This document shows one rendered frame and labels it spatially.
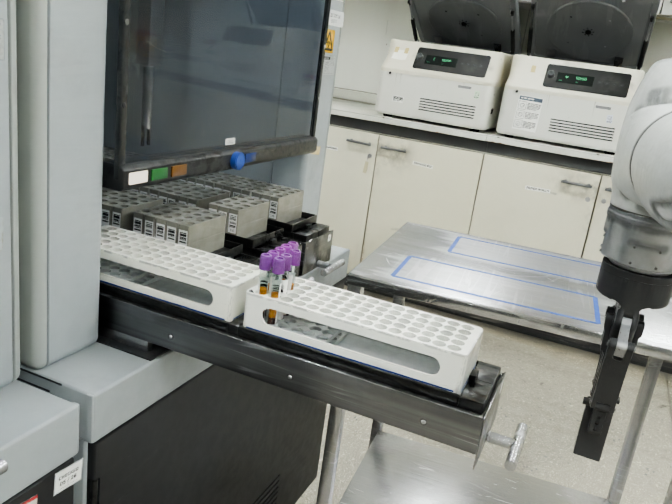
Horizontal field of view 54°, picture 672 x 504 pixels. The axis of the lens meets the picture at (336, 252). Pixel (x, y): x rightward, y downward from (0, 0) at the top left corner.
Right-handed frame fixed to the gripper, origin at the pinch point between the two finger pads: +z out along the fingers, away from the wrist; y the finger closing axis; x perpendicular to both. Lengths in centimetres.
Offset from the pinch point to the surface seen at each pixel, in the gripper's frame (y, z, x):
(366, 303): -2.5, -6.4, -30.5
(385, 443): -63, 52, -40
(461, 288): -31.7, -2.0, -23.6
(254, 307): 5.1, -4.6, -43.1
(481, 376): -1.2, -1.7, -13.8
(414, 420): 6.7, 2.6, -19.4
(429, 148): -229, 1, -85
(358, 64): -292, -31, -151
